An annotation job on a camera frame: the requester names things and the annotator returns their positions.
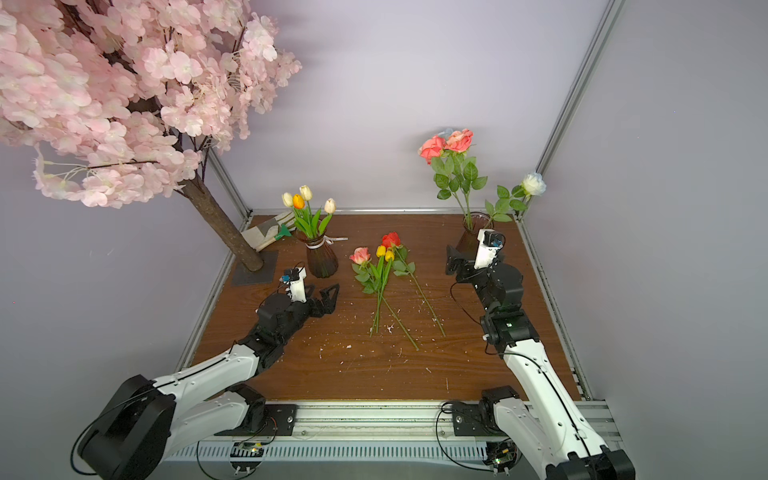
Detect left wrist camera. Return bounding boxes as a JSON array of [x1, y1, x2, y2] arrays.
[[281, 266, 306, 303]]

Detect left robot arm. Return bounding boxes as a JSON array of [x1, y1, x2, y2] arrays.
[[70, 285, 339, 479]]

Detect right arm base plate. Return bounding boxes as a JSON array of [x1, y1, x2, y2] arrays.
[[448, 401, 499, 437]]

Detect dark pink vase with ribbon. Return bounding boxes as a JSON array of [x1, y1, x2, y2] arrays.
[[296, 230, 338, 278]]

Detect beige gardening gloves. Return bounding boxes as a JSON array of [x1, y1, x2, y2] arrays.
[[242, 210, 295, 251]]

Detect dark tree base plate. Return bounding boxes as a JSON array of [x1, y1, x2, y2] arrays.
[[232, 250, 280, 288]]

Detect pink cherry blossom tree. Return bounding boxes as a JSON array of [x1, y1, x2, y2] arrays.
[[1, 0, 301, 271]]

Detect small green garden tool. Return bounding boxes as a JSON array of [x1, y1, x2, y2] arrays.
[[275, 224, 292, 240]]

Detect aluminium front rail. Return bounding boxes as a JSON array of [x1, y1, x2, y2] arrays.
[[128, 400, 622, 443]]

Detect orange yellow tulip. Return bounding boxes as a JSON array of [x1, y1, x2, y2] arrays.
[[292, 194, 317, 239]]

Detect left circuit board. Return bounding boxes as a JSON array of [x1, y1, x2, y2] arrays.
[[229, 442, 265, 478]]

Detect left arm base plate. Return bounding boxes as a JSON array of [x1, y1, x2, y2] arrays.
[[216, 403, 298, 437]]

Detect circuit board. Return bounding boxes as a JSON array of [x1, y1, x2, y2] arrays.
[[229, 442, 265, 478], [483, 439, 522, 475]]

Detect right circuit board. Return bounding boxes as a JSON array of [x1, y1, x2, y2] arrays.
[[483, 439, 522, 475]]

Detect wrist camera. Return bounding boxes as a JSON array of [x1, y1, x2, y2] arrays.
[[281, 266, 306, 303], [474, 229, 506, 270]]

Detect dark pink glass vase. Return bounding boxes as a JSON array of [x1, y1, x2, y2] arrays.
[[456, 212, 494, 259]]

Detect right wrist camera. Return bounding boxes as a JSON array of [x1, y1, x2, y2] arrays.
[[474, 229, 506, 270]]

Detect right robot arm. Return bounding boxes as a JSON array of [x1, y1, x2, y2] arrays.
[[446, 244, 636, 479]]

